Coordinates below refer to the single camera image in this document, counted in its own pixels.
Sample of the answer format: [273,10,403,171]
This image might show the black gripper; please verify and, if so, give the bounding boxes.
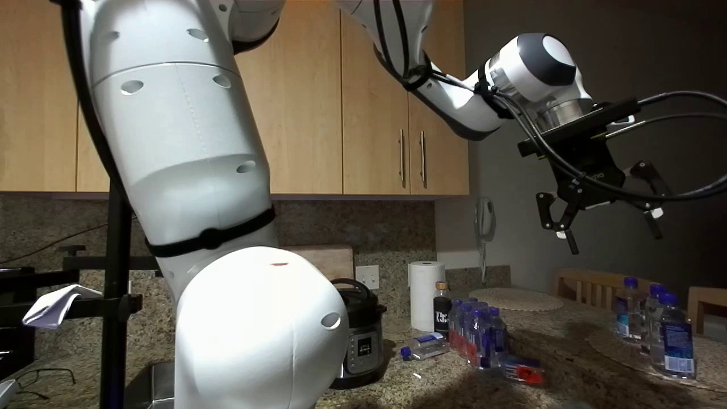
[519,97,671,255]

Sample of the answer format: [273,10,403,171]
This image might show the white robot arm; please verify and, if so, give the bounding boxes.
[64,0,628,409]

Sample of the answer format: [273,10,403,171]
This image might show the white paper towel roll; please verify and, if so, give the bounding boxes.
[407,262,446,331]

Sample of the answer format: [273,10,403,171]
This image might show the rear clear water bottle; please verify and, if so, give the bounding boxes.
[611,276,640,340]

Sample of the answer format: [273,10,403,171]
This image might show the water bottle blue label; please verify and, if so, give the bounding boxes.
[655,290,697,380]

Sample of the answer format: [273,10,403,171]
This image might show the blue water bottle pack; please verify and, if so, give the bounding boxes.
[449,298,507,371]

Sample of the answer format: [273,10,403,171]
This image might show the red labelled plastic package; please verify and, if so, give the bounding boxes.
[499,356,546,386]

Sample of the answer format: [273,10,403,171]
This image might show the dark sauce bottle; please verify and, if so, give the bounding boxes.
[434,281,453,339]

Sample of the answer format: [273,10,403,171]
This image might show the lying clear water bottle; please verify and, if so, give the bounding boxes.
[401,334,448,362]

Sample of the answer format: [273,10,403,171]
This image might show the wooden cutting board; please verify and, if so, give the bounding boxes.
[295,248,355,279]

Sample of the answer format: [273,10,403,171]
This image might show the silver black pressure cooker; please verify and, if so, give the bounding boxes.
[332,277,387,388]

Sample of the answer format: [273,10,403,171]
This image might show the wooden upper cabinets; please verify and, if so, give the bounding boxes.
[0,0,470,197]

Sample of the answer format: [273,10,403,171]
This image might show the white crumpled paper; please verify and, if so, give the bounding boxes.
[21,285,101,329]

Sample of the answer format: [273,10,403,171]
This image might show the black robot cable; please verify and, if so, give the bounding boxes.
[484,70,727,206]

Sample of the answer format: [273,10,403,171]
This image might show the white wall outlet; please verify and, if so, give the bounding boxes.
[355,264,380,290]

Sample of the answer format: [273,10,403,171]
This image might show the black camera stand pole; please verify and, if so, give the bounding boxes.
[0,177,161,409]

